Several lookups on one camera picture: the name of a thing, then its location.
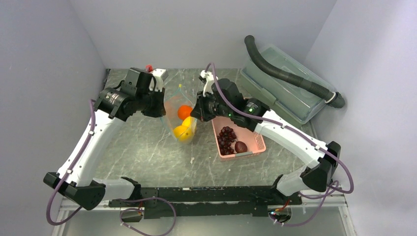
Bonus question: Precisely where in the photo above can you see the green lidded storage box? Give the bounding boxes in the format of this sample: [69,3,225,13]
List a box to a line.
[240,44,335,128]

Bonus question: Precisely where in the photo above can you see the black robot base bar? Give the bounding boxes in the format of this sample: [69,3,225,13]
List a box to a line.
[109,186,302,219]

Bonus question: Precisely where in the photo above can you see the yellow bell pepper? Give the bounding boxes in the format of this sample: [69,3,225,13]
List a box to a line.
[173,125,194,144]

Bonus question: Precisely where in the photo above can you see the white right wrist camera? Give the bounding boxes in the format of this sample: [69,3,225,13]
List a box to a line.
[200,70,214,97]

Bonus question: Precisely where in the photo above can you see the pink perforated plastic basket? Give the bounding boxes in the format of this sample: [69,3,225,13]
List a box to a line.
[211,117,266,160]

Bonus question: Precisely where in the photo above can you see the dark purple grape bunch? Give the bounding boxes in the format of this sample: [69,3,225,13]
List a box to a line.
[216,126,237,155]

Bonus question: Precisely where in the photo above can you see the yellow mango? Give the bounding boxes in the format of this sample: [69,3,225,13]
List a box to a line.
[182,116,196,127]

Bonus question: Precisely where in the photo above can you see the orange fruit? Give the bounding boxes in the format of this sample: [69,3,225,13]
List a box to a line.
[177,105,193,120]

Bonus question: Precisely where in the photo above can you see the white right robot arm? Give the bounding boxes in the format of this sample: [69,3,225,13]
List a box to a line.
[191,73,340,204]

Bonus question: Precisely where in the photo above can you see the dark red round fruit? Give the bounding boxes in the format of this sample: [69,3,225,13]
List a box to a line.
[234,141,248,153]

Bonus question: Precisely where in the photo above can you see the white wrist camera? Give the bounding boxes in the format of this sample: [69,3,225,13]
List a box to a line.
[145,65,168,91]
[200,70,214,97]

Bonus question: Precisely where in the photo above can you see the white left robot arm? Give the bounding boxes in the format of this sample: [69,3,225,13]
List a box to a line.
[43,67,168,210]

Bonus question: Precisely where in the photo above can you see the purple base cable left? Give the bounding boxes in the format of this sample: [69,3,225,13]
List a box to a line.
[119,195,179,236]

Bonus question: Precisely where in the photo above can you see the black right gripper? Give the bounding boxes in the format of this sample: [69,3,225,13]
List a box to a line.
[191,88,233,122]

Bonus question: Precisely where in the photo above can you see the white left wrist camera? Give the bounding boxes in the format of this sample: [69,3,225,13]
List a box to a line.
[145,65,168,91]

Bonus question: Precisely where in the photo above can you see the dark corrugated hose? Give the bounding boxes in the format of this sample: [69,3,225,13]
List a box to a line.
[244,35,346,110]

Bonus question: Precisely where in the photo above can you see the clear zip top bag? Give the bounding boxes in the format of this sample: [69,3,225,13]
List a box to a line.
[161,84,197,144]

